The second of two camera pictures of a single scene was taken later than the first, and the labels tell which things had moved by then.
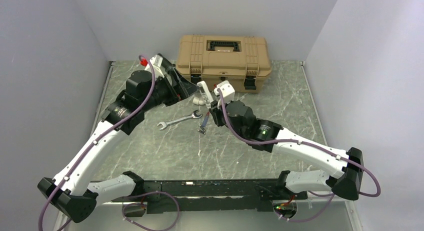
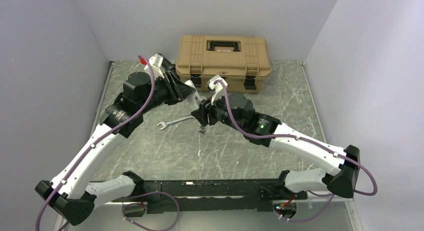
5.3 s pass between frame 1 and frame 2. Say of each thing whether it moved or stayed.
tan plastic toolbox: stayed
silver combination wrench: stayed
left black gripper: stayed
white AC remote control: moved
